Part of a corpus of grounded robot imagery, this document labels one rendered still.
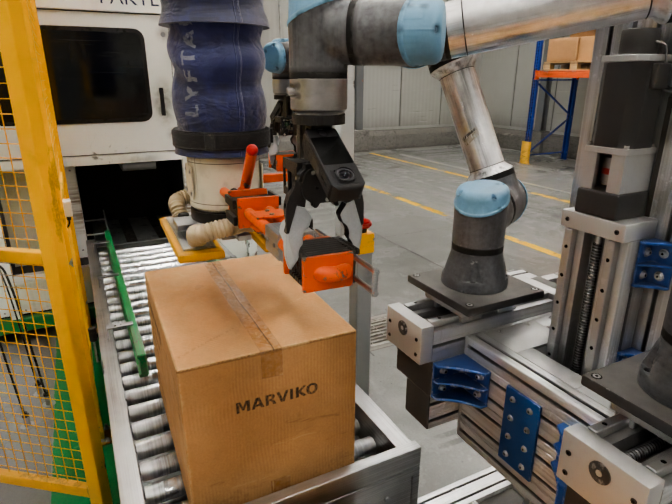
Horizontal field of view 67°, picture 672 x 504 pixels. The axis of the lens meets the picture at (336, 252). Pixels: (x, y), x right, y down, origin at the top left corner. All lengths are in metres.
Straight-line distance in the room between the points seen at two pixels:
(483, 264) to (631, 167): 0.35
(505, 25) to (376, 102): 10.58
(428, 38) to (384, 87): 10.77
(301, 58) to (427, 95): 11.40
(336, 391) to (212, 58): 0.78
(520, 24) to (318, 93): 0.28
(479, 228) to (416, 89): 10.77
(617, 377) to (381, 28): 0.65
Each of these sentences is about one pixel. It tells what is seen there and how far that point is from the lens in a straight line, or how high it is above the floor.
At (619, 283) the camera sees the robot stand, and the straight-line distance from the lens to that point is 1.06.
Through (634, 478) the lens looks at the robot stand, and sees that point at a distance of 0.84.
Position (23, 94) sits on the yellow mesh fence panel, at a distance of 1.60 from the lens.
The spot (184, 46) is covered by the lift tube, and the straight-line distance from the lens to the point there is 1.18.
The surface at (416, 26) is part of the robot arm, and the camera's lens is 0.63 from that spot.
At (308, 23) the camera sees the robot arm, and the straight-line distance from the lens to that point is 0.66.
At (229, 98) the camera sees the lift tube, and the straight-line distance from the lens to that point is 1.15.
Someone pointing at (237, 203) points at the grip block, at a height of 1.27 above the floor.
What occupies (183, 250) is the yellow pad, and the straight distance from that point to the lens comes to 1.15.
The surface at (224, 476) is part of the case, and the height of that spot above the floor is 0.66.
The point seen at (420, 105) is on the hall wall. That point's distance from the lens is 11.95.
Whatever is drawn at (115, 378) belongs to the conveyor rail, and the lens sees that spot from 1.79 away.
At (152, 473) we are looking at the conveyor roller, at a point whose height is 0.53.
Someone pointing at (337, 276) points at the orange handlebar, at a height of 1.25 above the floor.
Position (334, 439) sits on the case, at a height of 0.67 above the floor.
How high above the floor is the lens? 1.49
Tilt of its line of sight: 19 degrees down
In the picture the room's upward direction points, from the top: straight up
